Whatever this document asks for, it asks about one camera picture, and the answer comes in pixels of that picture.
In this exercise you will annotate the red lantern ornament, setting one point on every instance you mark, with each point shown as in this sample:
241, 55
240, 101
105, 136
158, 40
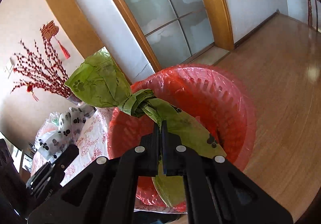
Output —
30, 90

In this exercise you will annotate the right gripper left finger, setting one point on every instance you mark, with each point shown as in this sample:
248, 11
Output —
105, 191

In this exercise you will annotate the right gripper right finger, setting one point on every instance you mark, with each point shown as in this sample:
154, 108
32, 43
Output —
217, 191

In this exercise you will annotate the hanging fu charm with tassel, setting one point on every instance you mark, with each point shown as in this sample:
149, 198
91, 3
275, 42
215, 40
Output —
49, 31

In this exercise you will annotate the wooden framed glass door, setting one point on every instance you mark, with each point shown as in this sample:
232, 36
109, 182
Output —
171, 32

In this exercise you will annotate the white black paw-print bag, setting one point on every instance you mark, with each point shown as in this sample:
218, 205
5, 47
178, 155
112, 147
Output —
53, 143

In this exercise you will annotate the red berry branch bouquet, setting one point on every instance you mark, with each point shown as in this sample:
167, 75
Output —
44, 70

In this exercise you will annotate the light green paw-print bag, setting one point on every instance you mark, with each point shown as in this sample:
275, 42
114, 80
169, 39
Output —
100, 83

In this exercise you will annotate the clear glass vase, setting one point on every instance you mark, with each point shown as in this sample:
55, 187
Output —
75, 100

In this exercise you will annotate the wooden stair railing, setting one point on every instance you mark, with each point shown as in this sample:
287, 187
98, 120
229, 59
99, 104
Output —
312, 7

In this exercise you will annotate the white wall socket switch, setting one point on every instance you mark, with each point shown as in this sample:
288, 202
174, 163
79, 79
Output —
9, 66

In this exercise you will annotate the floral pink white tablecloth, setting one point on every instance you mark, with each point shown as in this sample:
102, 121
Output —
92, 143

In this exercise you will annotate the red lined trash basket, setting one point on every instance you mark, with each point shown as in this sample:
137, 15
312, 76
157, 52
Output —
214, 97

